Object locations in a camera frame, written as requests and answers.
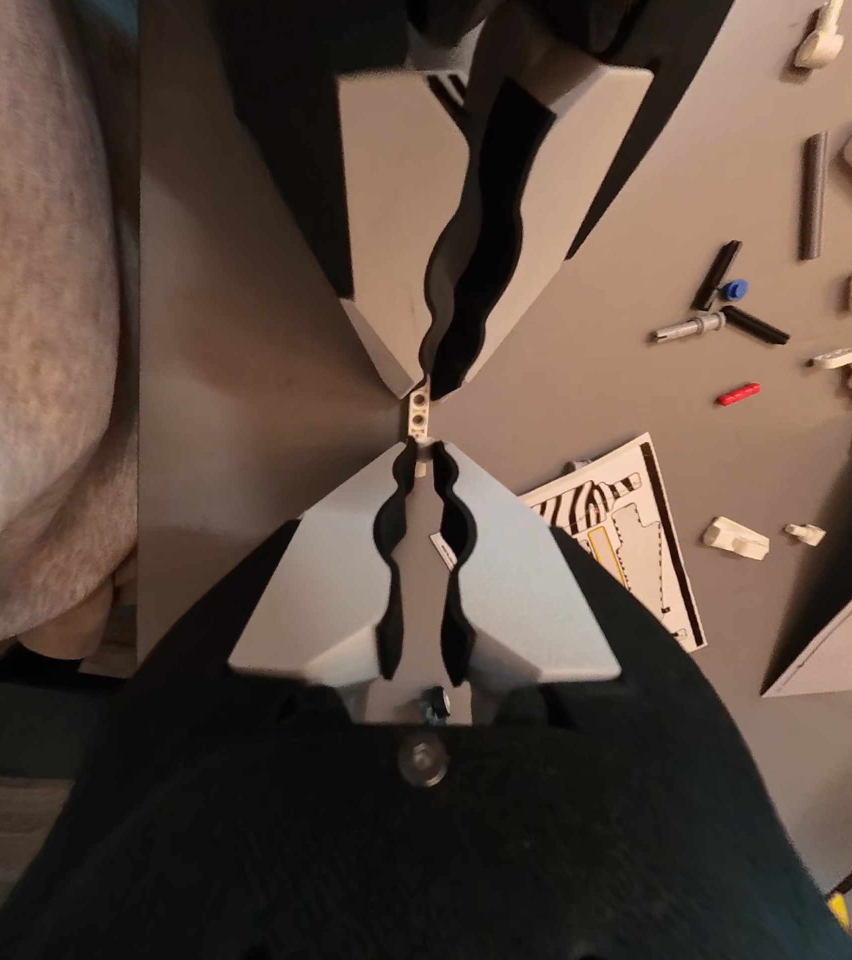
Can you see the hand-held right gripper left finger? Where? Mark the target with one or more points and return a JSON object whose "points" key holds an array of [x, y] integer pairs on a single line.
{"points": [[306, 600]]}

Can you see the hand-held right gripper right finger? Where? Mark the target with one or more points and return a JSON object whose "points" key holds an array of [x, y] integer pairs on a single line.
{"points": [[538, 600]]}

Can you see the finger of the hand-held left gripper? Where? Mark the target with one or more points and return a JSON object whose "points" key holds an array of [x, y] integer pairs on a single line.
{"points": [[576, 150], [388, 187]]}

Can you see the white short lego beam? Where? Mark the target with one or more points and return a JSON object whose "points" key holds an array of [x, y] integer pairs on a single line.
{"points": [[418, 411]]}

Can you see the light grey lego connector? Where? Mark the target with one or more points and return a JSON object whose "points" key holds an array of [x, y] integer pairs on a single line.
{"points": [[578, 465]]}

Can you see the black notched lego axle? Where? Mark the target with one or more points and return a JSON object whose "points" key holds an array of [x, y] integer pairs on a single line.
{"points": [[718, 275]]}

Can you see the white lego wedge panel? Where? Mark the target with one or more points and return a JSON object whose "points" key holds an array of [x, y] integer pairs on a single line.
{"points": [[735, 538]]}

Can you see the blue lego pin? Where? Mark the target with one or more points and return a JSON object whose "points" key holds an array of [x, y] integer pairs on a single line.
{"points": [[733, 289]]}

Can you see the light grey long lego pin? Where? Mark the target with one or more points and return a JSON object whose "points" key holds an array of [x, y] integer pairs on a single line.
{"points": [[688, 328]]}

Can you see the grey lego axle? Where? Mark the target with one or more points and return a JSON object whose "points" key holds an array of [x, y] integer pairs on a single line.
{"points": [[814, 195]]}

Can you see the white lego axle connector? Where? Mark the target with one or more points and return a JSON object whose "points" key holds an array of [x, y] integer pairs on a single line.
{"points": [[815, 41]]}

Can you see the small white lego pin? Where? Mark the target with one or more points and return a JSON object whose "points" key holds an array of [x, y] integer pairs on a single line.
{"points": [[804, 532]]}

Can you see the red short lego axle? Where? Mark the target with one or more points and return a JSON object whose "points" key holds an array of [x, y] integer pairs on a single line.
{"points": [[739, 394]]}

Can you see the lego instruction booklet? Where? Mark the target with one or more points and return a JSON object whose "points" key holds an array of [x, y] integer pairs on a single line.
{"points": [[845, 637]]}

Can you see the white thin lego liftarm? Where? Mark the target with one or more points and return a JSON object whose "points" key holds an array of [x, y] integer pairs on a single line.
{"points": [[836, 358]]}

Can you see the zebra print sticker sheet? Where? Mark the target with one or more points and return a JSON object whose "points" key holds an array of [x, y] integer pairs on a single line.
{"points": [[643, 525]]}

